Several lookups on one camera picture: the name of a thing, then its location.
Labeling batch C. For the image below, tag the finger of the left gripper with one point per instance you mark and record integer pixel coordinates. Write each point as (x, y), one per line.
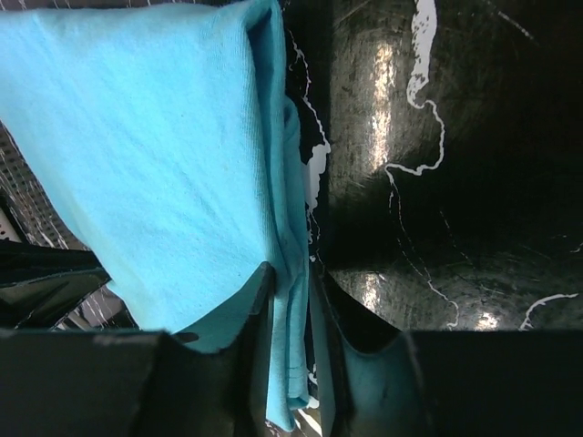
(40, 286)

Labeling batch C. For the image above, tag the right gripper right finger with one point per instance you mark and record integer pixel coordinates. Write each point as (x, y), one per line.
(376, 380)

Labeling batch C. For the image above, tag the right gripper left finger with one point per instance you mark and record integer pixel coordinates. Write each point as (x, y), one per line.
(121, 383)

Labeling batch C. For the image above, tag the cyan t shirt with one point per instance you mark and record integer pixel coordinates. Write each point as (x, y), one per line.
(164, 140)

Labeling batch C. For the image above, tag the white laundry basket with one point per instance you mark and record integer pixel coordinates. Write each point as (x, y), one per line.
(27, 202)

